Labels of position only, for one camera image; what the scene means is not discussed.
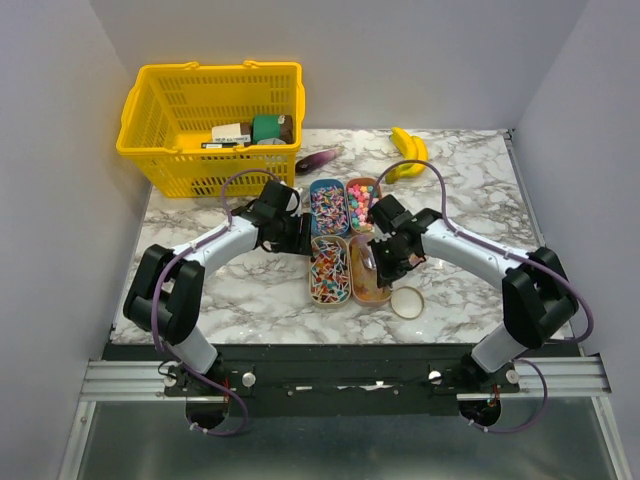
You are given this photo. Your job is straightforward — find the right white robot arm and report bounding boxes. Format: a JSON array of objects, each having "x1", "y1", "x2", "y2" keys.
[{"x1": 368, "y1": 195, "x2": 579, "y2": 392}]

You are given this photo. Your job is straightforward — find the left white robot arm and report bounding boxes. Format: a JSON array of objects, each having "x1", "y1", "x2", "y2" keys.
[{"x1": 123, "y1": 180, "x2": 312, "y2": 395}]

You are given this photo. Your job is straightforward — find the yellow plastic shopping basket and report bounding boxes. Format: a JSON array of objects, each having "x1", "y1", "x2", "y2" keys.
[{"x1": 116, "y1": 61, "x2": 306, "y2": 198}]

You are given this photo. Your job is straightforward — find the white and brown box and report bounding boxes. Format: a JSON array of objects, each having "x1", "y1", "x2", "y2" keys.
[{"x1": 211, "y1": 122, "x2": 252, "y2": 145}]

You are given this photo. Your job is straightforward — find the metal candy scoop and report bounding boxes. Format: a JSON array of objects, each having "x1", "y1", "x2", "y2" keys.
[{"x1": 360, "y1": 244, "x2": 376, "y2": 271}]

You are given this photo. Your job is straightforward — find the gold jar lid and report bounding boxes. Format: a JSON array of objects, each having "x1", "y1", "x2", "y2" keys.
[{"x1": 390, "y1": 286, "x2": 424, "y2": 320}]

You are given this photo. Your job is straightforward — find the purple eggplant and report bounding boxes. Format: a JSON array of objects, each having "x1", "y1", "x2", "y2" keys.
[{"x1": 294, "y1": 146, "x2": 344, "y2": 176}]

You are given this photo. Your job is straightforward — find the pink tray popsicle candies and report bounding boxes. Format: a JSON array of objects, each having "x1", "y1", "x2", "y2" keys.
[{"x1": 349, "y1": 234, "x2": 391, "y2": 306}]

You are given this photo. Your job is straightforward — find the blue tray swirl lollipops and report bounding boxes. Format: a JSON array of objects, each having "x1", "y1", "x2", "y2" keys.
[{"x1": 309, "y1": 178, "x2": 350, "y2": 237}]

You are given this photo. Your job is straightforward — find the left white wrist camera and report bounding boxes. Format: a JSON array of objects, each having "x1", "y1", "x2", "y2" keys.
[{"x1": 285, "y1": 187, "x2": 308, "y2": 215}]

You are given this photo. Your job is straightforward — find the beige tray round lollipops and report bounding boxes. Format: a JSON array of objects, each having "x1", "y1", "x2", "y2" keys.
[{"x1": 309, "y1": 235, "x2": 352, "y2": 307}]

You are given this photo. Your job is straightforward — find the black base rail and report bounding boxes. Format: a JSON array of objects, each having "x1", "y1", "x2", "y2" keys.
[{"x1": 81, "y1": 344, "x2": 611, "y2": 417}]

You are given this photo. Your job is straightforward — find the black flat box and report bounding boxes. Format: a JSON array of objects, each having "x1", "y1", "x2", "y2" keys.
[{"x1": 201, "y1": 142, "x2": 252, "y2": 149}]

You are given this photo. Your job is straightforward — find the pink tray star candies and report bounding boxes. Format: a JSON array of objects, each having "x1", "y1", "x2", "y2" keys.
[{"x1": 345, "y1": 177, "x2": 381, "y2": 234}]

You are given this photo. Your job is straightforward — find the yellow banana bunch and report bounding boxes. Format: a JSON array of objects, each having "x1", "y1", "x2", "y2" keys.
[{"x1": 385, "y1": 127, "x2": 429, "y2": 184}]

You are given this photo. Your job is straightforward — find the green and brown package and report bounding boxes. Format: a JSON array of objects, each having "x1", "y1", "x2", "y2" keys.
[{"x1": 251, "y1": 114, "x2": 294, "y2": 144}]

